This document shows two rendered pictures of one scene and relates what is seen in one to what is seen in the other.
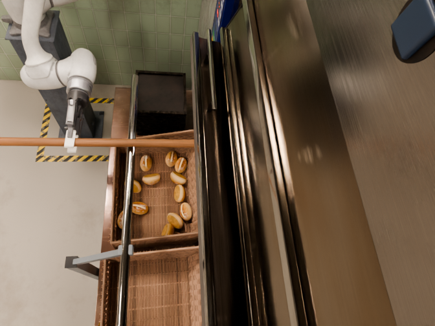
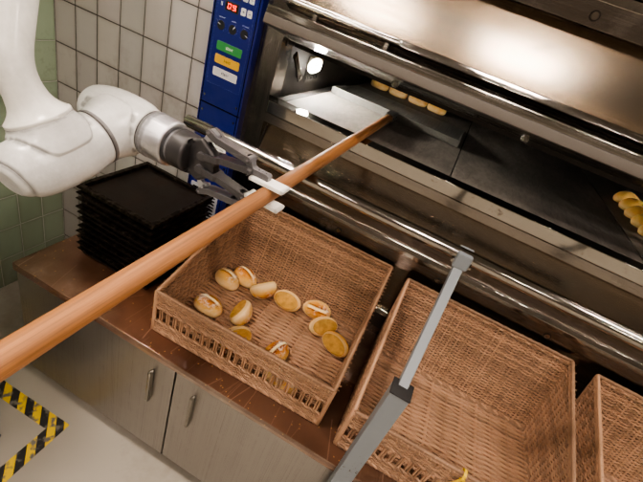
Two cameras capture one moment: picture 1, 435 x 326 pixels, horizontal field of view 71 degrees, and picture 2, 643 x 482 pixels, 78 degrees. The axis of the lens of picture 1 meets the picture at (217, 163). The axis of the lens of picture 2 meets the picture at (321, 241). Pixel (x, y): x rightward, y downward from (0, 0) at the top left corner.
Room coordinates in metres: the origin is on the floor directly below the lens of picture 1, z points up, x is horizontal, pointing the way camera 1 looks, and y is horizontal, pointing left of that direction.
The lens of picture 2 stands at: (-0.07, 0.97, 1.53)
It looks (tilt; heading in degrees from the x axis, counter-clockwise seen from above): 32 degrees down; 305
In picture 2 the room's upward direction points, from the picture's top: 21 degrees clockwise
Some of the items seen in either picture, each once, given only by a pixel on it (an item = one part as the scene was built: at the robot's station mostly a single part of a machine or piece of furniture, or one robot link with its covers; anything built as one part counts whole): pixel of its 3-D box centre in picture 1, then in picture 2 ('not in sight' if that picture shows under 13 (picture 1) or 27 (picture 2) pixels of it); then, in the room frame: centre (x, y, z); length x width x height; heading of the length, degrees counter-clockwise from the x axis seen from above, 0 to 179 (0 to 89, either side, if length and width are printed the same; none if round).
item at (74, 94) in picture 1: (77, 105); (196, 156); (0.53, 0.57, 1.20); 0.09 x 0.07 x 0.08; 22
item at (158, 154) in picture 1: (160, 187); (280, 295); (0.50, 0.23, 0.72); 0.56 x 0.49 x 0.28; 24
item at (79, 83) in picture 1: (79, 89); (165, 140); (0.60, 0.60, 1.20); 0.09 x 0.06 x 0.09; 112
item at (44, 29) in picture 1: (26, 19); not in sight; (0.97, 1.13, 1.03); 0.22 x 0.18 x 0.06; 113
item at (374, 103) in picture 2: not in sight; (402, 110); (0.84, -0.58, 1.19); 0.55 x 0.36 x 0.03; 23
